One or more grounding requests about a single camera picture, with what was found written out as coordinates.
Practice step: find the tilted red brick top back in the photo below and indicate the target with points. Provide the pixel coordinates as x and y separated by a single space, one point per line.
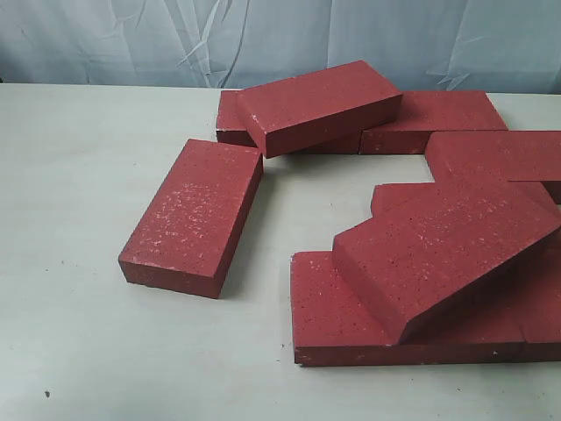
306 110

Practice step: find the blue-grey backdrop cloth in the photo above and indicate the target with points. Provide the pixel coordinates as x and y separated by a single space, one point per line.
497 46

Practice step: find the red brick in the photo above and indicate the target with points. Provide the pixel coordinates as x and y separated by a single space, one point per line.
331 327
306 110
535 304
230 131
516 156
424 112
412 263
187 237
394 197

